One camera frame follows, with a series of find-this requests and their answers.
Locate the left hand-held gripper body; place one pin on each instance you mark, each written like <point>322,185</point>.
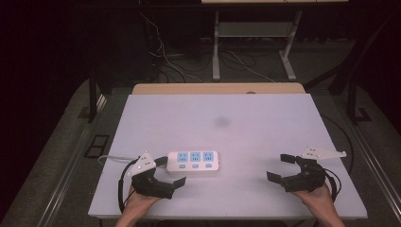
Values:
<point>146,186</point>

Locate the black rectangular floor frame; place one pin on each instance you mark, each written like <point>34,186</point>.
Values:
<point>96,146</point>

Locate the white metal desk frame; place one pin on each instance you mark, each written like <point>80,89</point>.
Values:
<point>216,63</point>

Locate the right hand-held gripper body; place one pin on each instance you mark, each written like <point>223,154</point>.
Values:
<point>310,176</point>

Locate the person's left hand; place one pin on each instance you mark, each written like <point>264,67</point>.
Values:
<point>137,203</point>

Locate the black metal stand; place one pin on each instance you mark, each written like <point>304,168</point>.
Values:
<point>352,101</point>
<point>92,97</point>

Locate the white power strip blue sockets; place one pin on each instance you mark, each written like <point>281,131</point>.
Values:
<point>193,165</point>

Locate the wooden table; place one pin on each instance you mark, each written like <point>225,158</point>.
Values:
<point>217,88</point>

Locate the metal floor rail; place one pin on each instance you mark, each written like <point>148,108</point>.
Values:
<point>376,170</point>
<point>67,176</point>

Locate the person's right hand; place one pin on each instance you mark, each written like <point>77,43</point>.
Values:
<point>320,200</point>

